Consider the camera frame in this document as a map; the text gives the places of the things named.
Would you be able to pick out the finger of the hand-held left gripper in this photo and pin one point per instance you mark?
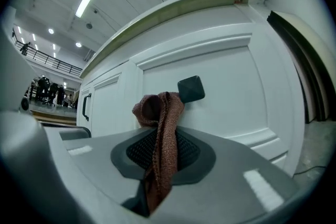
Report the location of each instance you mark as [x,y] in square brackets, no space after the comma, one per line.
[78,133]

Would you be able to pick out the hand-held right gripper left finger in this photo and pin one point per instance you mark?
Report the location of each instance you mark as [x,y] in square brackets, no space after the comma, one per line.
[99,160]

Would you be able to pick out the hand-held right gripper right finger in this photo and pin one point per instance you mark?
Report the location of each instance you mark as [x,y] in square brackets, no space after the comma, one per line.
[231,186]

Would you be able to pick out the red-brown knitted cloth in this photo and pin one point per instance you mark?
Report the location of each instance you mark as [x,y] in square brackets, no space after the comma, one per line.
[165,144]

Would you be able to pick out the black square drawer knob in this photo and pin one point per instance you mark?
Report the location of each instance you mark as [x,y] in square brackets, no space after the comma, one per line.
[191,89]

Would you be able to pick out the brown wooden platform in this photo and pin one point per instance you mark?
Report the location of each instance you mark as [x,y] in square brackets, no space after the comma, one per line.
[52,115]

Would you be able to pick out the white cabinet door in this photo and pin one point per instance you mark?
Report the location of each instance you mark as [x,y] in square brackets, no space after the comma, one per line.
[85,83]
[110,105]

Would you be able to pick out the black balcony railing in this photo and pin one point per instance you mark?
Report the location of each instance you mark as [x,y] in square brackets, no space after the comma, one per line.
[52,61]

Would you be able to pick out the round ceiling light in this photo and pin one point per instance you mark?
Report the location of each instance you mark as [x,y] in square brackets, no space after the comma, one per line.
[51,31]
[78,44]

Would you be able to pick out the round ceiling speaker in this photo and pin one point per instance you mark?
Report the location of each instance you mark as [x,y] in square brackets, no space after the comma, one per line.
[89,26]

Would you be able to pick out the leaning wooden panels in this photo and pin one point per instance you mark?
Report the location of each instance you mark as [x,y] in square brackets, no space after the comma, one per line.
[302,65]

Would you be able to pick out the white vanity cabinet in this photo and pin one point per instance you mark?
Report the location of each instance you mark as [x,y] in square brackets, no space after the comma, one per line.
[183,31]

